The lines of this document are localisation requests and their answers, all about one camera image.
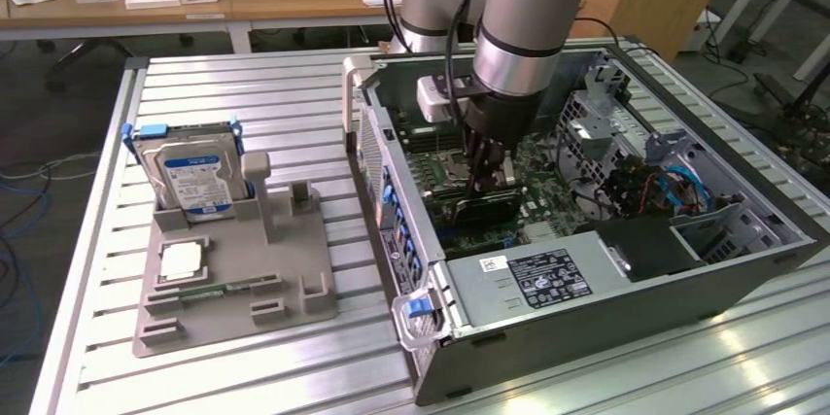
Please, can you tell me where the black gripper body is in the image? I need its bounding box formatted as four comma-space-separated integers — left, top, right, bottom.
462, 91, 541, 145

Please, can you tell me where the metal CPU socket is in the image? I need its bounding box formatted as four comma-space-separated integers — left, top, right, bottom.
435, 150, 473, 183

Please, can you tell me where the green Dell motherboard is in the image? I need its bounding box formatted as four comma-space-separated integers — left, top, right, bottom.
394, 108, 598, 254

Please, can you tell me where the metal disk bay cage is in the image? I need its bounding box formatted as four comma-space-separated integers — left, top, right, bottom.
557, 52, 650, 183

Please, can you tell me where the grey power supply unit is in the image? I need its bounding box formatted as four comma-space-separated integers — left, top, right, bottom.
443, 232, 634, 329

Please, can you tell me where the blue case latch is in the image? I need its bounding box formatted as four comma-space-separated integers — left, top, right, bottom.
401, 291, 434, 322

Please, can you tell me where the grey plastic parts rack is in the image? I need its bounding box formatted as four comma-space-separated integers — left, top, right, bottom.
133, 151, 339, 359

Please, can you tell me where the wooden cabinet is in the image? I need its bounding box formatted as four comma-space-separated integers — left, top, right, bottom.
580, 0, 745, 61

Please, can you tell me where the grey open PC case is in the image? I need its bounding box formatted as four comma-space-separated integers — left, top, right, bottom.
341, 43, 818, 406

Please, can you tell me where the hard disk in blue carrier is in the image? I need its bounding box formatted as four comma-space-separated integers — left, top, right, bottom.
121, 116, 247, 225

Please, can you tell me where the green RAM stick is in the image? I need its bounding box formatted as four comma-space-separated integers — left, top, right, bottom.
174, 274, 274, 299

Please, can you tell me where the silver CPU chip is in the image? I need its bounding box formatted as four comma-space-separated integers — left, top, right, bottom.
159, 242, 209, 280

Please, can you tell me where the black office chair base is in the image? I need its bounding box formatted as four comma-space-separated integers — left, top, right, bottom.
38, 35, 197, 93

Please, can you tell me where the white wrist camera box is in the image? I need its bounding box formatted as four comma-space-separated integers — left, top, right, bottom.
415, 75, 479, 122

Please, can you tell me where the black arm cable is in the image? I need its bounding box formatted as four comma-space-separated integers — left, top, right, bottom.
445, 0, 486, 125

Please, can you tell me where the blue SATA wire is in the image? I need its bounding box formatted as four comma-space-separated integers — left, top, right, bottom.
652, 164, 713, 217

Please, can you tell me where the grey disk bay bracket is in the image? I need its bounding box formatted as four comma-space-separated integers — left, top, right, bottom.
668, 190, 804, 265

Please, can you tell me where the white desk frame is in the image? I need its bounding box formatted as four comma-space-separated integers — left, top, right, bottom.
710, 0, 830, 82

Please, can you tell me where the blue floor cable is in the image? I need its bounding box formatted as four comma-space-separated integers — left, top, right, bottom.
0, 152, 99, 367

